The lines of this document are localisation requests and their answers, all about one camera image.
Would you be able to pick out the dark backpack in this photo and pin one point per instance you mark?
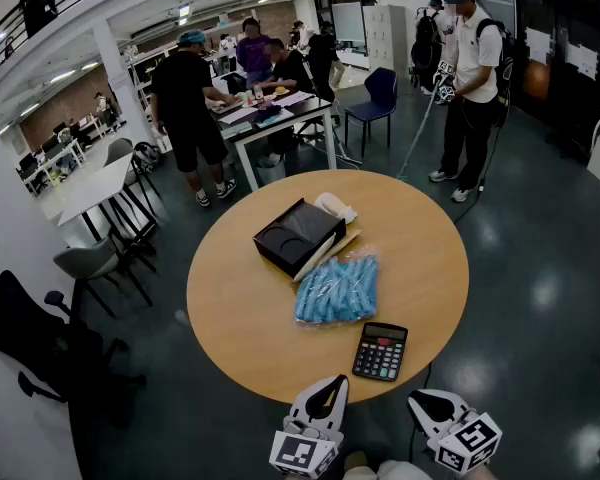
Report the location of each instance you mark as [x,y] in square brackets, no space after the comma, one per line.
[147,155]

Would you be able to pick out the bag of blue covers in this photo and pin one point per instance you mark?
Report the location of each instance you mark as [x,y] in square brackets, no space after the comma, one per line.
[337,293]

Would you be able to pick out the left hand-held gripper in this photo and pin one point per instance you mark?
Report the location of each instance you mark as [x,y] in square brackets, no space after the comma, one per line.
[305,450]

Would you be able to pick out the whiteboard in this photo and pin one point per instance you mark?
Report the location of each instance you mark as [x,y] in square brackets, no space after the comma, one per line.
[347,20]

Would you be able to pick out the blue chair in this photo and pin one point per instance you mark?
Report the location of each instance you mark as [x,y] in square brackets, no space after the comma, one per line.
[375,98]

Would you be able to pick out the black box with round recesses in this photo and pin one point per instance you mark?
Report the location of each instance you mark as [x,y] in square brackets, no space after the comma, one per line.
[300,235]

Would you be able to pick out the black calculator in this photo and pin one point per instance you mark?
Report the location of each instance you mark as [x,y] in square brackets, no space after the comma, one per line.
[380,355]

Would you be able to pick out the grey chair with black legs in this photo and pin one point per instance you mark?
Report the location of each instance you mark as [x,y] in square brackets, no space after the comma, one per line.
[90,260]
[120,150]

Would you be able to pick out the black balcony railing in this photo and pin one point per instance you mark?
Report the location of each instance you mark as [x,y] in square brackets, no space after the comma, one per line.
[25,13]

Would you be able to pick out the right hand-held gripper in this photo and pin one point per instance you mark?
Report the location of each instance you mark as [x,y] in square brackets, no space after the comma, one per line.
[467,440]

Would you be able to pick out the person's legs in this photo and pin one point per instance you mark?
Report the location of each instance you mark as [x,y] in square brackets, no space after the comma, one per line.
[395,470]

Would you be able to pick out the white table with black legs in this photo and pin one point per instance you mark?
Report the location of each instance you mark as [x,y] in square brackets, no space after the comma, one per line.
[100,188]

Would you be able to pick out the white crumpled cloth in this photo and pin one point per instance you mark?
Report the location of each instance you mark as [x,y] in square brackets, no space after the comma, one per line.
[335,205]

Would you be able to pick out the white paper sheets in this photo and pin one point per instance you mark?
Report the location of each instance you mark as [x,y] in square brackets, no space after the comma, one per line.
[295,99]

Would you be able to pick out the beige cardboard sheet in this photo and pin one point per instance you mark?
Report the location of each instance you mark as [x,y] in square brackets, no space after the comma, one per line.
[347,238]

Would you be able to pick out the row of office desks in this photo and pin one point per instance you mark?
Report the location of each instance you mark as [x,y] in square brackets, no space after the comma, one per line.
[60,148]

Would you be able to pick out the grey waste bin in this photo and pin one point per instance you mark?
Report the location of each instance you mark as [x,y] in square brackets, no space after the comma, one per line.
[270,170]

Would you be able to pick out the black top white leg table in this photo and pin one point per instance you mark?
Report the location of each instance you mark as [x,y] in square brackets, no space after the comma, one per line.
[300,110]

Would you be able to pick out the black office chair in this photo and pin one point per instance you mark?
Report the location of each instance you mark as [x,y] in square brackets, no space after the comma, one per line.
[35,338]

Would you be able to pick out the white locker cabinet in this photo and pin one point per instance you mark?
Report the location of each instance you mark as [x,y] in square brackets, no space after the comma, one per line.
[385,35]

